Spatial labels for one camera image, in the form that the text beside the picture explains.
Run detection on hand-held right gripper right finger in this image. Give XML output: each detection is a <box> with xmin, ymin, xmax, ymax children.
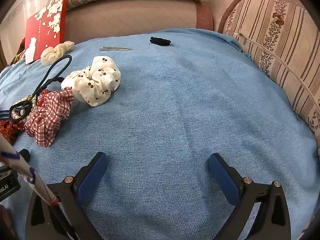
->
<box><xmin>209</xmin><ymin>153</ymin><xmax>292</xmax><ymax>240</ymax></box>

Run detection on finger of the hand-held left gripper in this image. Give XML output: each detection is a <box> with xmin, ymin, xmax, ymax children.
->
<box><xmin>18</xmin><ymin>149</ymin><xmax>31</xmax><ymax>163</ymax></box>

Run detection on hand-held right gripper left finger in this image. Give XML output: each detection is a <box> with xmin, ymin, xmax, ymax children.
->
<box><xmin>25</xmin><ymin>152</ymin><xmax>108</xmax><ymax>240</ymax></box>

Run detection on red dotted scrunchie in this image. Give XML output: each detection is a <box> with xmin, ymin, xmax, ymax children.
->
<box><xmin>0</xmin><ymin>120</ymin><xmax>25</xmax><ymax>145</ymax></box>

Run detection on red plaid scrunchie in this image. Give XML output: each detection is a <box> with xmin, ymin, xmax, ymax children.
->
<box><xmin>24</xmin><ymin>87</ymin><xmax>74</xmax><ymax>147</ymax></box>

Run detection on white pearl bracelet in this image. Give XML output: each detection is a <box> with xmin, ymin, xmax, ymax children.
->
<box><xmin>12</xmin><ymin>97</ymin><xmax>38</xmax><ymax>124</ymax></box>

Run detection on red cord bracelet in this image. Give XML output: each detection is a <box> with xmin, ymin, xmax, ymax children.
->
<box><xmin>26</xmin><ymin>89</ymin><xmax>50</xmax><ymax>107</ymax></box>

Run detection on black elastic headband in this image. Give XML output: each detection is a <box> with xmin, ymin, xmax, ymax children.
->
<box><xmin>31</xmin><ymin>55</ymin><xmax>73</xmax><ymax>100</ymax></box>

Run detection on white cherry print scrunchie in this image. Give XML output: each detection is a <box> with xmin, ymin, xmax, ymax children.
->
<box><xmin>61</xmin><ymin>56</ymin><xmax>121</xmax><ymax>107</ymax></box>

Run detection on blue blanket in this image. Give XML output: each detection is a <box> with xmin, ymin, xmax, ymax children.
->
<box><xmin>0</xmin><ymin>28</ymin><xmax>320</xmax><ymax>240</ymax></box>

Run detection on pile of clothes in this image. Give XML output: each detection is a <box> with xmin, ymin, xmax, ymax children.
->
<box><xmin>10</xmin><ymin>37</ymin><xmax>28</xmax><ymax>66</ymax></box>

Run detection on cream scrunchie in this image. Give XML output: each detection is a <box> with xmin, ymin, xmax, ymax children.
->
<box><xmin>40</xmin><ymin>41</ymin><xmax>75</xmax><ymax>66</ymax></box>

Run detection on red flower print box lid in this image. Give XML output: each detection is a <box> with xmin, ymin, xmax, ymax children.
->
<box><xmin>24</xmin><ymin>0</ymin><xmax>68</xmax><ymax>65</ymax></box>

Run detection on clear plastic tube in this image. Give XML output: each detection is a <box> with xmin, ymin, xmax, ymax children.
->
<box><xmin>237</xmin><ymin>33</ymin><xmax>320</xmax><ymax>109</ymax></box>

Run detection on silver hair clip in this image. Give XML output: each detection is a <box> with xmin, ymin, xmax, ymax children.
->
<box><xmin>99</xmin><ymin>46</ymin><xmax>132</xmax><ymax>52</ymax></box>

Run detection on small black scrunchie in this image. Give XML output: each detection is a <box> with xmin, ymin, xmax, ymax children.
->
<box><xmin>150</xmin><ymin>37</ymin><xmax>172</xmax><ymax>47</ymax></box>

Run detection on beige sofa backrest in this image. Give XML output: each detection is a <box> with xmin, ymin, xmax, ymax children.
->
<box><xmin>64</xmin><ymin>0</ymin><xmax>214</xmax><ymax>44</ymax></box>

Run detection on white wrapped cable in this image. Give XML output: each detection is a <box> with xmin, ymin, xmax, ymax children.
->
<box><xmin>0</xmin><ymin>132</ymin><xmax>78</xmax><ymax>240</ymax></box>

